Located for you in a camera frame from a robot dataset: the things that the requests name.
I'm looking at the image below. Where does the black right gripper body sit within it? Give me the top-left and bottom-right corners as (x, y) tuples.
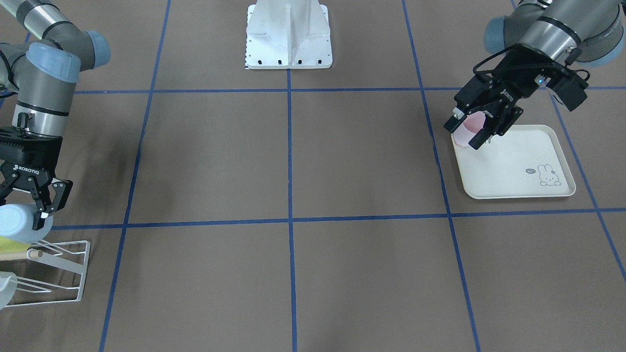
(0, 129), (72, 213)

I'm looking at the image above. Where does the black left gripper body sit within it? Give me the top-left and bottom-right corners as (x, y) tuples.
(454, 44), (570, 136)

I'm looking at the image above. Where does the pink plastic cup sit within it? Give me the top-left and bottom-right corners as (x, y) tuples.
(452, 111), (486, 147)

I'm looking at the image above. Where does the blue plastic cup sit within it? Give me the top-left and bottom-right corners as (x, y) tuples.
(0, 203), (54, 243)

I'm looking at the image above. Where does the yellow plastic cup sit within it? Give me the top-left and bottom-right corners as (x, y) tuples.
(0, 237), (30, 254)

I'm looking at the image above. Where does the grey plastic cup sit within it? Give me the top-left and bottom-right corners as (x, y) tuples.
(0, 272), (18, 309)

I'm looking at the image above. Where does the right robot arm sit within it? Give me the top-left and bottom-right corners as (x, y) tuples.
(1, 0), (111, 231)

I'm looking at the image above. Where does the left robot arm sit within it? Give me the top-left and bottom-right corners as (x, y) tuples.
(444, 0), (625, 149)

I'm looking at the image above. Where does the cream serving tray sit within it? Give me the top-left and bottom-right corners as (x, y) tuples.
(451, 125), (577, 199)

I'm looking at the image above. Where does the black camera cable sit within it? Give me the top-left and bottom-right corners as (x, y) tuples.
(471, 47), (519, 79)

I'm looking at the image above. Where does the white wire cup rack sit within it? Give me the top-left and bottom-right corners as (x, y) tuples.
(1, 240), (91, 309)

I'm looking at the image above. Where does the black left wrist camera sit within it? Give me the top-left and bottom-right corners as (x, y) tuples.
(546, 73), (589, 112)

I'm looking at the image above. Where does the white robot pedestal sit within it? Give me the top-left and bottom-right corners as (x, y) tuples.
(245, 0), (333, 70)

